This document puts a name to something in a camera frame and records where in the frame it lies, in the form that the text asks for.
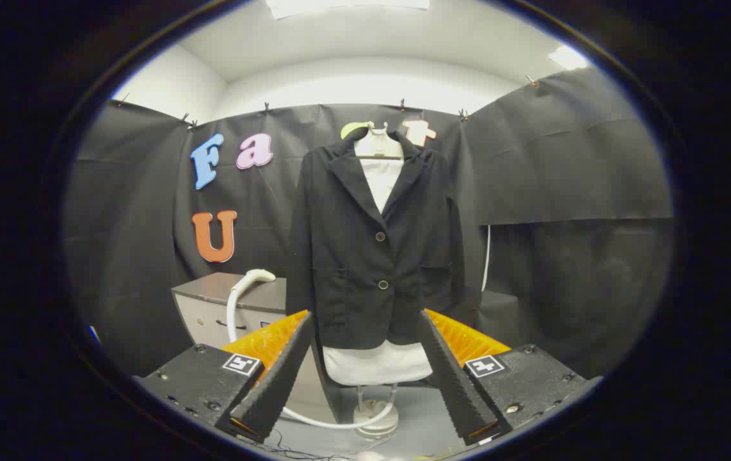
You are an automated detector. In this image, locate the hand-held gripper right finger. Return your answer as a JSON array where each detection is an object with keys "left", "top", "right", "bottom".
[{"left": 418, "top": 309, "right": 603, "bottom": 447}]

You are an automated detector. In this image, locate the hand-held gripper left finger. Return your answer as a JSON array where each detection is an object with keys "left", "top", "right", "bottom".
[{"left": 135, "top": 309, "right": 315, "bottom": 444}]

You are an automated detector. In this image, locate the black suit jacket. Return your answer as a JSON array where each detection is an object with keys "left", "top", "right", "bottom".
[{"left": 285, "top": 128, "right": 469, "bottom": 352}]

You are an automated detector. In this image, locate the white clothes hanger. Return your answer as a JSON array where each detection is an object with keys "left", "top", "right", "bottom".
[{"left": 353, "top": 121, "right": 405, "bottom": 160}]

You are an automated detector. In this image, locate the white dress form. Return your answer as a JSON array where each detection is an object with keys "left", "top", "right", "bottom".
[{"left": 322, "top": 157, "right": 434, "bottom": 387}]

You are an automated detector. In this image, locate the round dress form stand base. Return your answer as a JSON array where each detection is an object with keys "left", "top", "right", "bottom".
[{"left": 353, "top": 384, "right": 400, "bottom": 440}]

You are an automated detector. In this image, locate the grey filing cabinet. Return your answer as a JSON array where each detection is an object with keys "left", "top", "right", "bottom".
[{"left": 172, "top": 272, "right": 341, "bottom": 423}]

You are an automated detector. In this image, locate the black backdrop cloth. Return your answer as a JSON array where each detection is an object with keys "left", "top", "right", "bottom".
[{"left": 61, "top": 67, "right": 675, "bottom": 380}]

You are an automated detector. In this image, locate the ceiling light panel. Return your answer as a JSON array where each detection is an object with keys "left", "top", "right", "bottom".
[{"left": 547, "top": 44, "right": 591, "bottom": 71}]

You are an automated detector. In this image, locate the thin white cable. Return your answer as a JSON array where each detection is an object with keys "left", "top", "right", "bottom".
[{"left": 481, "top": 224, "right": 492, "bottom": 293}]

